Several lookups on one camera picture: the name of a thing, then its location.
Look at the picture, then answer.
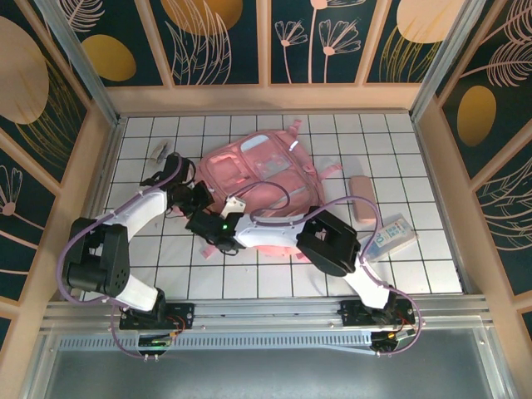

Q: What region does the aluminium mounting rail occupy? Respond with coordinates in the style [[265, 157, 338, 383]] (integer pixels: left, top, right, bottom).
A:
[[41, 297, 491, 333]]

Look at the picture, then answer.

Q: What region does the aluminium corner post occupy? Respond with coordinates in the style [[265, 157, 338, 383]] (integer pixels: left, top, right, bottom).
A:
[[33, 0, 122, 128], [408, 0, 486, 121]]

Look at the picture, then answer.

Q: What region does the pink backpack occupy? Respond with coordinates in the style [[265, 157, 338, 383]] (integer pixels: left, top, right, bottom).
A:
[[195, 118, 344, 265]]

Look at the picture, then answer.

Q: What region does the white blue supplies box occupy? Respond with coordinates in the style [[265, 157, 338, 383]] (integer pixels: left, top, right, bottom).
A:
[[357, 212, 419, 263]]

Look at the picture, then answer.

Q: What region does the aluminium table side rail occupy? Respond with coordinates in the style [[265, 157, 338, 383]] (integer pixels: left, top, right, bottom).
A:
[[77, 116, 125, 267], [411, 116, 473, 296]]

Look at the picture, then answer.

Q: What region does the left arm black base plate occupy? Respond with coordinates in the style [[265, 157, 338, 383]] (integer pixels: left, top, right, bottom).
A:
[[119, 302, 196, 332]]

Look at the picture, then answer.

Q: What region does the small clear stationery packet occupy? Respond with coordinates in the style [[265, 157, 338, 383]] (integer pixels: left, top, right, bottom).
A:
[[150, 140, 174, 164]]

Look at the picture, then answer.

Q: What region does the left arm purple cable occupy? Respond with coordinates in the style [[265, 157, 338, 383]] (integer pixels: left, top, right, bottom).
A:
[[56, 153, 197, 362]]

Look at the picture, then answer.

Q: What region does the perforated metal cable tray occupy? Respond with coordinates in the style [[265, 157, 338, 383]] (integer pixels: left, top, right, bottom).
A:
[[57, 334, 375, 355]]

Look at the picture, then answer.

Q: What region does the pink pencil case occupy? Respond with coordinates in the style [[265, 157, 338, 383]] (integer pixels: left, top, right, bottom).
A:
[[347, 176, 376, 226]]

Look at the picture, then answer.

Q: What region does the grey metal base sheet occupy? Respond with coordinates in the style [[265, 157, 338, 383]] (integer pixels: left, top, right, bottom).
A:
[[20, 328, 512, 399]]

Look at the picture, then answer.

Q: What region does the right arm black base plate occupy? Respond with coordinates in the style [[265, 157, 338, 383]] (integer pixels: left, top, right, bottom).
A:
[[339, 299, 416, 329]]

